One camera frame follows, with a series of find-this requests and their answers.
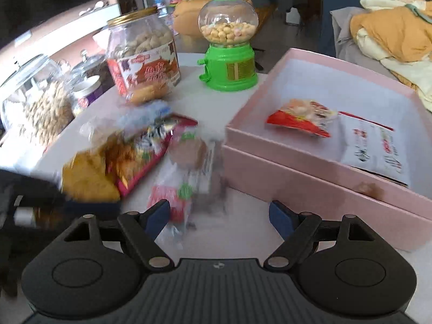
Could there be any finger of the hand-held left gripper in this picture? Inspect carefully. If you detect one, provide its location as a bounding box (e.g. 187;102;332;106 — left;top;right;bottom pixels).
13;200;121;229

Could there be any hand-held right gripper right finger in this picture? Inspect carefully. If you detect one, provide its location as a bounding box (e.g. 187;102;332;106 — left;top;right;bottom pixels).
263;200;374;270

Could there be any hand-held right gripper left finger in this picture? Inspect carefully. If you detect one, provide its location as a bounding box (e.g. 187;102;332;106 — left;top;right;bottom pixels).
63;199;172;268

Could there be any pink snack packet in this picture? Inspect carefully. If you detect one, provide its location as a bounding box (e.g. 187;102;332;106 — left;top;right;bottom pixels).
148;181;195;226

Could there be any yellow snack packet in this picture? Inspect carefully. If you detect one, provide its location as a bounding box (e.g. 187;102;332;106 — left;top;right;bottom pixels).
62;134;122;204

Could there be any pink cardboard box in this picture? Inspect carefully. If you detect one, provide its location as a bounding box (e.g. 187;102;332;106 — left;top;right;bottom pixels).
222;48;432;252

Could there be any red colourful snack packet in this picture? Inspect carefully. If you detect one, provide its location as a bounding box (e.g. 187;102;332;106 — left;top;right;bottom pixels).
113;114;200;198

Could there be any clear round pastry packet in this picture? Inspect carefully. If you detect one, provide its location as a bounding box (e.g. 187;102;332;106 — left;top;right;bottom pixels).
166;131;224;211

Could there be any red and white snack packet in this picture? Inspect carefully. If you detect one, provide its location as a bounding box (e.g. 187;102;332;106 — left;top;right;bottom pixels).
265;99;339;139

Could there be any white printed leaflet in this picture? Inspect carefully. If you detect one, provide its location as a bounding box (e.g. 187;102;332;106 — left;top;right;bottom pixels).
337;110;411;188

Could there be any large glass peanut jar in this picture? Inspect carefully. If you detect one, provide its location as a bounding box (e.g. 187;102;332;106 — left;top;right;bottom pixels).
0;53;75;150

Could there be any blue and white snack packet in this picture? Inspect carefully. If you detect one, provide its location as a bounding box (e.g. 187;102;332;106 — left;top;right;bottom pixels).
116;102;173;133

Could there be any purple cup with white lid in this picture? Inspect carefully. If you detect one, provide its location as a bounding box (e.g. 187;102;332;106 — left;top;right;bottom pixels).
72;75;104;116

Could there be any small glass lidded jar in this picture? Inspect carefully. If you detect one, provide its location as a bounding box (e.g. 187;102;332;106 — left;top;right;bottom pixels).
70;49;109;86

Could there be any gold lid plastic cookie jar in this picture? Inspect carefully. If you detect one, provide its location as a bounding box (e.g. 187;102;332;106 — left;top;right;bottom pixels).
107;7;182;105

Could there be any green candy dispenser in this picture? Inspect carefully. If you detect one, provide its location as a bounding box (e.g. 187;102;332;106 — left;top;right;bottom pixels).
197;0;260;92

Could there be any yellow cushion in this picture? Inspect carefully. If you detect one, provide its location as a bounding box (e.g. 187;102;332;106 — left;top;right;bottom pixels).
175;0;251;38

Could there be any blue cap bottle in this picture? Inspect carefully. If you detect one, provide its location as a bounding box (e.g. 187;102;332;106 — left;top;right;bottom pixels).
153;0;170;18

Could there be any orange and cream blanket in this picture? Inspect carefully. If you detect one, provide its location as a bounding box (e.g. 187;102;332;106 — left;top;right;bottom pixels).
350;0;432;113

